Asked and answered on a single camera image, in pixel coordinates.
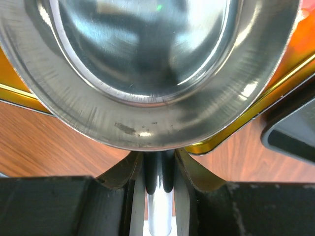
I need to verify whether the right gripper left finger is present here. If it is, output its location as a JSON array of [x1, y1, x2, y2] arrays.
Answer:
[[0, 152, 143, 236]]

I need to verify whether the black tray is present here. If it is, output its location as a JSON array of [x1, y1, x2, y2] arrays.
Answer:
[[260, 74, 315, 164]]

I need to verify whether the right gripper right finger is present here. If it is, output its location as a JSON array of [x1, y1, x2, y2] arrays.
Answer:
[[174, 148, 315, 236]]

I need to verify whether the tin of gummy candies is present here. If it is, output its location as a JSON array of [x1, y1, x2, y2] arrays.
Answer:
[[0, 0, 315, 155]]

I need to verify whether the metal scoop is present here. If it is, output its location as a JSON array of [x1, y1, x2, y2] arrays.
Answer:
[[0, 0, 301, 236]]

